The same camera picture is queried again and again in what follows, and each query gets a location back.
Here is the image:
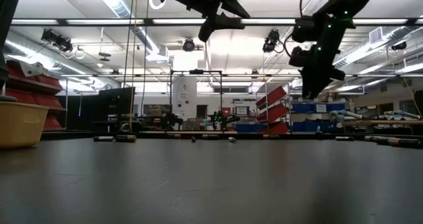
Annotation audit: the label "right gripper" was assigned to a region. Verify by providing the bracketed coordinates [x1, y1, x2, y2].
[299, 32, 346, 99]

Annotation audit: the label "blue bins with white label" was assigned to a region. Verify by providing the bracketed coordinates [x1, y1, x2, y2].
[290, 102, 346, 114]

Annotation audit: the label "long row of blue bins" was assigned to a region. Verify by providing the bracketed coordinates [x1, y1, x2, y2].
[290, 120, 338, 133]

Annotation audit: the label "slanted red bin rack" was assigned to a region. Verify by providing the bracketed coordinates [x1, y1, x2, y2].
[256, 85, 290, 135]

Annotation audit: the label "grey material roll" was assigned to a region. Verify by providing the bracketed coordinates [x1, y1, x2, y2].
[330, 109, 364, 121]
[379, 110, 422, 121]

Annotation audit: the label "single blue bin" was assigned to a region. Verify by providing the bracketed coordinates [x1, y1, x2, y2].
[235, 123, 265, 133]

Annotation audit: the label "white ceiling vent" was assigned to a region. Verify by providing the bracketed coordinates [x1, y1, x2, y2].
[369, 26, 384, 45]

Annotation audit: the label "wooden workbench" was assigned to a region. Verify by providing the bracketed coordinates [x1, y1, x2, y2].
[343, 119, 423, 126]

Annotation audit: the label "black ceiling speaker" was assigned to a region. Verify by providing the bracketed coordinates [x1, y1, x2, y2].
[391, 40, 408, 52]

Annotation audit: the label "white round pillar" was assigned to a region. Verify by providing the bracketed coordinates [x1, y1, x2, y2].
[171, 75, 198, 122]

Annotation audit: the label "black computer monitor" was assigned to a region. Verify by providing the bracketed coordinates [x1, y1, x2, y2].
[98, 87, 135, 123]

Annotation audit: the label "red bin shelving unit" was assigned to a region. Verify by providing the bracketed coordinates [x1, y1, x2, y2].
[0, 59, 67, 131]

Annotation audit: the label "yellow plastic bin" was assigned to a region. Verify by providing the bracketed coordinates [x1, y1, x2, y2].
[0, 101, 50, 149]

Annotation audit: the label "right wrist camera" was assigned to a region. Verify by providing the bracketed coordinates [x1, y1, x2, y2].
[289, 45, 315, 68]

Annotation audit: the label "black hanging camera with cable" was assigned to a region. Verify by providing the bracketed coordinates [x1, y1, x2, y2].
[262, 28, 286, 54]

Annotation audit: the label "white cable loop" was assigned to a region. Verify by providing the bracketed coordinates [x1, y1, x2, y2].
[148, 0, 167, 11]

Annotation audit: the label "wire mesh basket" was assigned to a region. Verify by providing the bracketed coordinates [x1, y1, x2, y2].
[180, 117, 202, 131]

